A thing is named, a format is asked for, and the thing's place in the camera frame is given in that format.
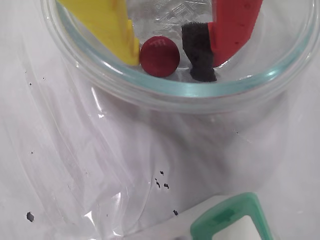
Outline green blue weekly pill organizer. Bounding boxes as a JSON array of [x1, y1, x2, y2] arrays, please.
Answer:
[[172, 191, 278, 240]]

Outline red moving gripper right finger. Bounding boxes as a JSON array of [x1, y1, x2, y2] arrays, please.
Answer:
[[181, 0, 263, 83]]

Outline red round pill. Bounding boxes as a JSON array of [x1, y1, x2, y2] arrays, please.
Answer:
[[139, 36, 181, 78]]

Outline small clear glass bowl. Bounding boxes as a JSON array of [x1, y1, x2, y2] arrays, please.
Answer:
[[39, 0, 320, 106]]

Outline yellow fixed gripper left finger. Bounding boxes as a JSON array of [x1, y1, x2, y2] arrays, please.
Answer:
[[56, 0, 141, 67]]

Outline white tablecloth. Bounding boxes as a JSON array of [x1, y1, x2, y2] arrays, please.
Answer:
[[0, 0, 320, 240]]

